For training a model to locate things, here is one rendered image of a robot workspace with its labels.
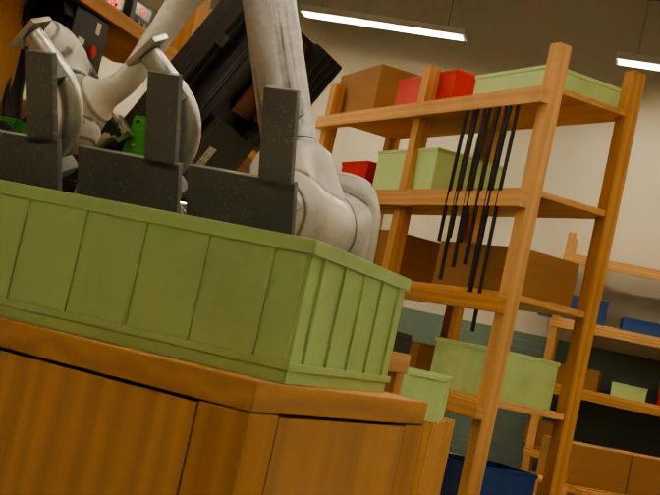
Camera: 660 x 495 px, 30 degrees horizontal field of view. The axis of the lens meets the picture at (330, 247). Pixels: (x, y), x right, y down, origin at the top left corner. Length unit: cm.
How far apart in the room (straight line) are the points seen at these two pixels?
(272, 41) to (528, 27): 1007
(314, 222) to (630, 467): 769
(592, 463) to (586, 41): 452
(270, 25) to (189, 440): 105
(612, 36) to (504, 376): 712
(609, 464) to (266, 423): 817
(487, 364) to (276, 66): 324
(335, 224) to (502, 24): 1020
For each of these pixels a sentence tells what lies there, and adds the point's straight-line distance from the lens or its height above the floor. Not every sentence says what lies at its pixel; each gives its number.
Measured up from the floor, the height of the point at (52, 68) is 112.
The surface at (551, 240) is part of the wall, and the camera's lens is 1182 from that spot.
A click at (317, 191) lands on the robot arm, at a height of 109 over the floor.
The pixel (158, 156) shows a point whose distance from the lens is 163.
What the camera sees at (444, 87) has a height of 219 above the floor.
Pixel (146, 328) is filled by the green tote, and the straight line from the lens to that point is 149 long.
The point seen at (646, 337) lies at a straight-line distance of 1114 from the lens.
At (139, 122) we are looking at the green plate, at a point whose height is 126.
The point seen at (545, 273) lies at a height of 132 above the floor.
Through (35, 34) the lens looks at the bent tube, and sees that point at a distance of 174.
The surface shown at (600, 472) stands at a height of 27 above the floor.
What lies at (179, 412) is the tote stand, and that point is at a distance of 141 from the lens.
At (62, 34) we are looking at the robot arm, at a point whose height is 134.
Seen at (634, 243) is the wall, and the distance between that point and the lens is 1180.
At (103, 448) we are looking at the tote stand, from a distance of 147.
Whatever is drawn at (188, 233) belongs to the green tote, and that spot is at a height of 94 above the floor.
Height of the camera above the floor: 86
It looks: 4 degrees up
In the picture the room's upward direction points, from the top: 12 degrees clockwise
